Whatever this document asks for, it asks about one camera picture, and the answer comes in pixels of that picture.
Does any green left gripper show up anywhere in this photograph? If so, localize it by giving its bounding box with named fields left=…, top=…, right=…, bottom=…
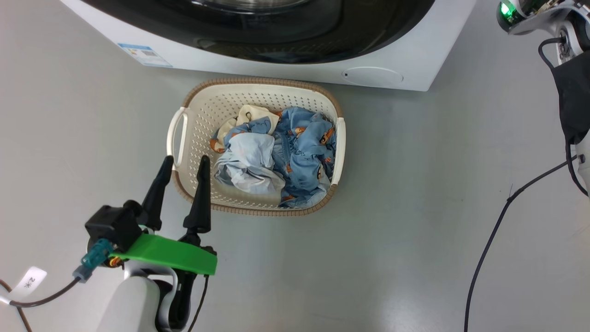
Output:
left=110, top=155, right=218, bottom=276

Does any pale blue white garment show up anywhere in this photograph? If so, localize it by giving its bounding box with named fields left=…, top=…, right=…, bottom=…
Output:
left=214, top=132, right=287, bottom=195

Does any cream and blue garment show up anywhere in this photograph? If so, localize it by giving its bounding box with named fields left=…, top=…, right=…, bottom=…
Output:
left=210, top=105, right=281, bottom=154

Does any blue fox print garment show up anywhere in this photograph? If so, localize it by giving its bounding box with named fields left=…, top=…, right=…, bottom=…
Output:
left=271, top=107, right=337, bottom=208

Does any black glass washing machine door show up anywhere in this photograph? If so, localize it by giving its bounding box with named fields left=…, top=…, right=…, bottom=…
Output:
left=81, top=0, right=436, bottom=64

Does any cream perforated laundry basket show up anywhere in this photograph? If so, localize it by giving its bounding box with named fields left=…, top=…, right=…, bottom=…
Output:
left=166, top=77, right=346, bottom=217

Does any white front-loading washing machine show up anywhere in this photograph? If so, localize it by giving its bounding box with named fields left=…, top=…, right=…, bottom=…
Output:
left=60, top=0, right=478, bottom=92

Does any blue energy label sticker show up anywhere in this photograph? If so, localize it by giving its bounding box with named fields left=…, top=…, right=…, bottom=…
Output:
left=117, top=43, right=174, bottom=68

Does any round drain filter cover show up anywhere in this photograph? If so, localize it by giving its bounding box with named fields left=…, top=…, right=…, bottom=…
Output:
left=342, top=67, right=405, bottom=86

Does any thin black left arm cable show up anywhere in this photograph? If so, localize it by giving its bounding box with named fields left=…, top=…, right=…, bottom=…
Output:
left=186, top=275, right=210, bottom=332

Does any white cable tag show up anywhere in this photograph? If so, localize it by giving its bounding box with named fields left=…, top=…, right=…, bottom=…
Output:
left=9, top=266, right=48, bottom=301

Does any long black cable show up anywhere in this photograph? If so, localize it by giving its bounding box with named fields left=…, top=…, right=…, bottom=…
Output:
left=464, top=154, right=583, bottom=332

